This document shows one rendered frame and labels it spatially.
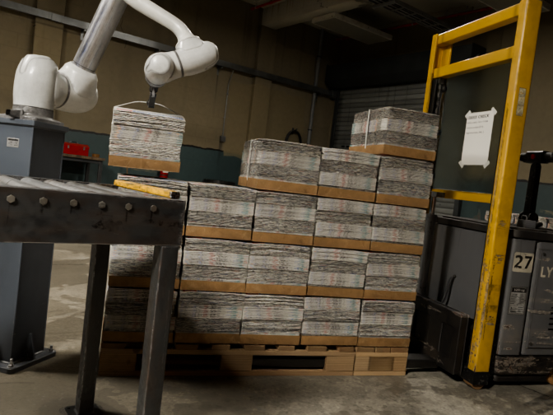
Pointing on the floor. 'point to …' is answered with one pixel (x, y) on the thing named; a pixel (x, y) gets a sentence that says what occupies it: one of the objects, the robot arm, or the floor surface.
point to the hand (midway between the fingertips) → (152, 87)
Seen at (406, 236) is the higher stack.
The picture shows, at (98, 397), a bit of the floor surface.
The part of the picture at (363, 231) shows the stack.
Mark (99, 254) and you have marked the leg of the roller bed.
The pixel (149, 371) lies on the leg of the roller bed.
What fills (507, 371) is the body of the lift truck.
